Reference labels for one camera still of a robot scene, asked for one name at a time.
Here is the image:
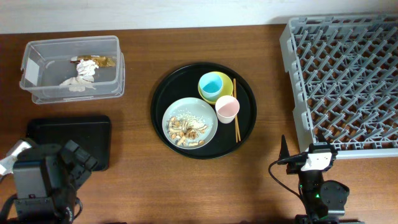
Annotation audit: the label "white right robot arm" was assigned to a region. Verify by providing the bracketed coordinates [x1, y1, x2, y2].
[277, 133, 338, 175]

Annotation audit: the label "white tissue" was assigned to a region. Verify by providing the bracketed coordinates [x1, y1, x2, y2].
[60, 76, 95, 92]

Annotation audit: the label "grey plate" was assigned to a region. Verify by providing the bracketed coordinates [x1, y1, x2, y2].
[161, 97, 218, 150]

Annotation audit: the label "black rectangular tray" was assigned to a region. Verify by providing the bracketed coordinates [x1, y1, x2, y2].
[25, 115, 111, 171]

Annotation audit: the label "gold snack wrapper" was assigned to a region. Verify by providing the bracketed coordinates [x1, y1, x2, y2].
[70, 55, 116, 67]

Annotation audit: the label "black round tray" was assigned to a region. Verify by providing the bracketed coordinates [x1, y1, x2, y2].
[150, 62, 257, 159]

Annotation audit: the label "grey dishwasher rack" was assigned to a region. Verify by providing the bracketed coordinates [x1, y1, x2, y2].
[280, 14, 397, 159]

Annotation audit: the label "yellow bowl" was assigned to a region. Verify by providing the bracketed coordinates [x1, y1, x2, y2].
[198, 72, 233, 105]

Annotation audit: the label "clear plastic bin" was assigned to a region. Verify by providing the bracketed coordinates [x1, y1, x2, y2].
[19, 35, 125, 104]

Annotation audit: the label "light blue cup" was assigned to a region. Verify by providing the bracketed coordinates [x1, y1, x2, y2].
[198, 72, 223, 101]

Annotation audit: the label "white label on bin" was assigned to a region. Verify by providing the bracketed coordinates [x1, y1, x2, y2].
[25, 58, 40, 85]

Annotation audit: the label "food scraps on plate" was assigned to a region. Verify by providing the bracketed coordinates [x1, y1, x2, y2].
[167, 113, 208, 147]

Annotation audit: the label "pink cup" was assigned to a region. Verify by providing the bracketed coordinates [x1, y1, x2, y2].
[215, 95, 240, 124]

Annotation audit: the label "grey tissue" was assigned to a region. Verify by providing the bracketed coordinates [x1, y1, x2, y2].
[76, 59, 99, 76]

